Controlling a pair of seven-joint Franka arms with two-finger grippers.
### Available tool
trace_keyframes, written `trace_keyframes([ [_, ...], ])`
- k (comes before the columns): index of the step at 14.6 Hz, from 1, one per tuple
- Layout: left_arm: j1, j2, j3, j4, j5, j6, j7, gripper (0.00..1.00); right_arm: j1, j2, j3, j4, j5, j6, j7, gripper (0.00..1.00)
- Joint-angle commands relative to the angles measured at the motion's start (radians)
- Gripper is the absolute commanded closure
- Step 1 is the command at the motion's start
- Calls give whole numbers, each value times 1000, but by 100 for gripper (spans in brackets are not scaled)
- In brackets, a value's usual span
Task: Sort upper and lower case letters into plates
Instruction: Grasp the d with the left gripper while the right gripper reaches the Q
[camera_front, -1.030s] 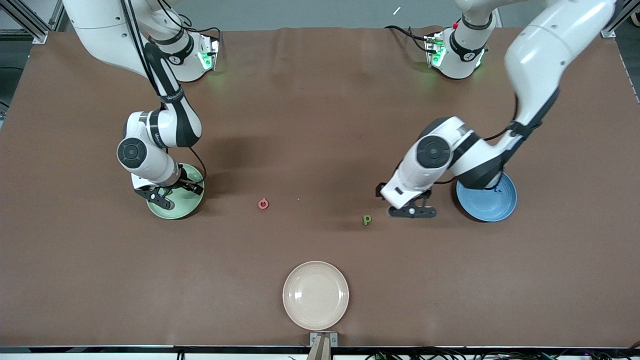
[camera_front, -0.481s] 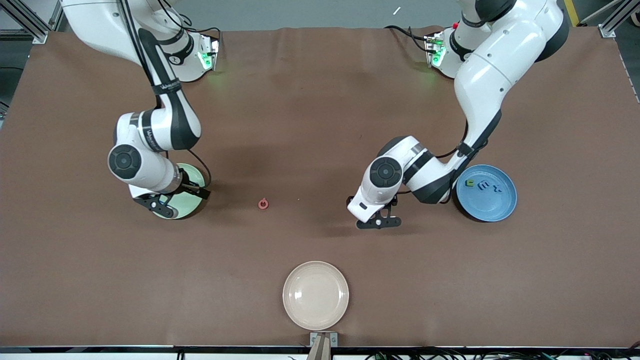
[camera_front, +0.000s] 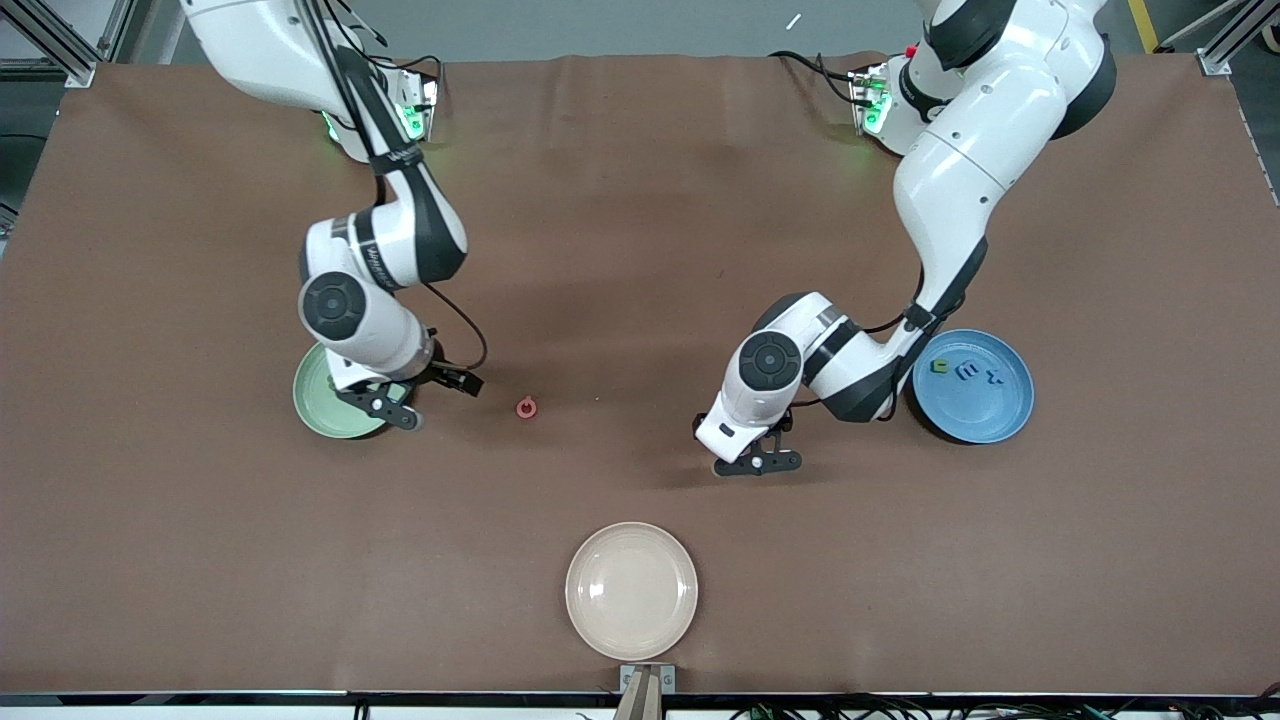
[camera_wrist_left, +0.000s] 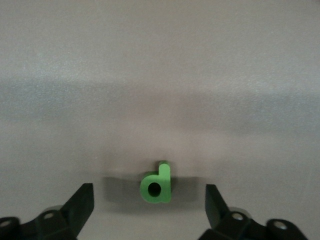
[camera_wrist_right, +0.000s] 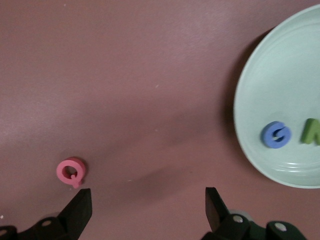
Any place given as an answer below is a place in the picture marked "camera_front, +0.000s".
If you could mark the blue letter m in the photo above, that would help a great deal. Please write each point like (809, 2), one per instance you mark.
(968, 373)

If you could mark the blue plate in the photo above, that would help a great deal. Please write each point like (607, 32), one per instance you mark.
(985, 412)

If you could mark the brown table mat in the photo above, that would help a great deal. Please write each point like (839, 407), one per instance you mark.
(640, 250)

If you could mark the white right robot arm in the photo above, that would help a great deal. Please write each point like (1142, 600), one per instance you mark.
(250, 40)

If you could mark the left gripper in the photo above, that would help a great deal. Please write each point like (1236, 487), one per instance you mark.
(697, 422)

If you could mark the red letter Q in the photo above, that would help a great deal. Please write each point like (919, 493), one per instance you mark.
(519, 408)

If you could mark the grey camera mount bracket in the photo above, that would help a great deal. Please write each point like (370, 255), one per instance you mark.
(648, 690)

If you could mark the aluminium frame post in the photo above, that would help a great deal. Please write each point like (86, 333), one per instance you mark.
(1215, 62)
(82, 72)

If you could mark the green plate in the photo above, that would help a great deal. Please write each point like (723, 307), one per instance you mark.
(315, 405)

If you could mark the beige plate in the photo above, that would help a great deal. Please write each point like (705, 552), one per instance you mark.
(630, 590)

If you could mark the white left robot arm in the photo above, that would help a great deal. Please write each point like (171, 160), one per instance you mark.
(980, 150)

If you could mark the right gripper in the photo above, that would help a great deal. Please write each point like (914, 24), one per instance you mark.
(437, 371)

